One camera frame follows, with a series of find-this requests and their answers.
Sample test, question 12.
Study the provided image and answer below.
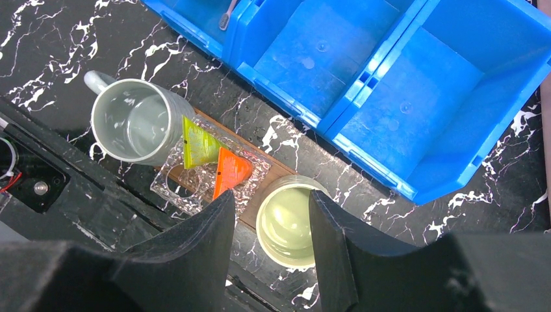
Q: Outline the light green ceramic mug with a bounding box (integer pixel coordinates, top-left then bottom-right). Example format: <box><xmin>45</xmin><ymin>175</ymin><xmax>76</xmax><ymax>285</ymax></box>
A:
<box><xmin>255</xmin><ymin>175</ymin><xmax>329</xmax><ymax>269</ymax></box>

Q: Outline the yellow-green toothpaste tube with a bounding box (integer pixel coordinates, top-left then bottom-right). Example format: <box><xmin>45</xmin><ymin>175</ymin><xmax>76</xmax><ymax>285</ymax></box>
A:
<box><xmin>183</xmin><ymin>116</ymin><xmax>227</xmax><ymax>169</ymax></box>

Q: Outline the grey-blue ceramic mug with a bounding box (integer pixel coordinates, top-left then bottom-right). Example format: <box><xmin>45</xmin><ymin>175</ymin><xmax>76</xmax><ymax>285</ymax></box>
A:
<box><xmin>84</xmin><ymin>70</ymin><xmax>196</xmax><ymax>166</ymax></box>

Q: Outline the white toothbrush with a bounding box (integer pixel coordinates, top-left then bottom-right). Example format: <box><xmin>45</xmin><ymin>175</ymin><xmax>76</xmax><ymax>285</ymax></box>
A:
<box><xmin>218</xmin><ymin>0</ymin><xmax>238</xmax><ymax>31</ymax></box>

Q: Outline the orange toothpaste tube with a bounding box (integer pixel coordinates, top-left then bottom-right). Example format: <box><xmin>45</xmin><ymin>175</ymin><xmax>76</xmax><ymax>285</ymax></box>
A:
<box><xmin>212</xmin><ymin>147</ymin><xmax>253</xmax><ymax>200</ymax></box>

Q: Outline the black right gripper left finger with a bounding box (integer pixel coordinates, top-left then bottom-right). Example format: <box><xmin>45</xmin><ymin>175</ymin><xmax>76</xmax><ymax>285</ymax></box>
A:
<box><xmin>1</xmin><ymin>190</ymin><xmax>235</xmax><ymax>311</ymax></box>

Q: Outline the blue three-compartment bin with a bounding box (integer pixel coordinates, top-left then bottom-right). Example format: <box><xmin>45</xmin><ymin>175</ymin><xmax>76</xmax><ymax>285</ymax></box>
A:
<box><xmin>145</xmin><ymin>0</ymin><xmax>550</xmax><ymax>205</ymax></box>

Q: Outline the clear plastic toothbrush holder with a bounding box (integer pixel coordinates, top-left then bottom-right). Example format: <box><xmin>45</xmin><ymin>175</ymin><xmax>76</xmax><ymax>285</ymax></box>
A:
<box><xmin>149</xmin><ymin>114</ymin><xmax>273</xmax><ymax>216</ymax></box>

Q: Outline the oval wooden tray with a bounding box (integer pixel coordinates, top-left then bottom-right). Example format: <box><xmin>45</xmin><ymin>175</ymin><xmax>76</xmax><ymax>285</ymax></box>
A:
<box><xmin>155</xmin><ymin>107</ymin><xmax>299</xmax><ymax>231</ymax></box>

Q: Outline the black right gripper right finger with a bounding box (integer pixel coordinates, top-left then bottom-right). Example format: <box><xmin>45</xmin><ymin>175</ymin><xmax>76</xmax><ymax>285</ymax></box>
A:
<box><xmin>309</xmin><ymin>190</ymin><xmax>550</xmax><ymax>311</ymax></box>

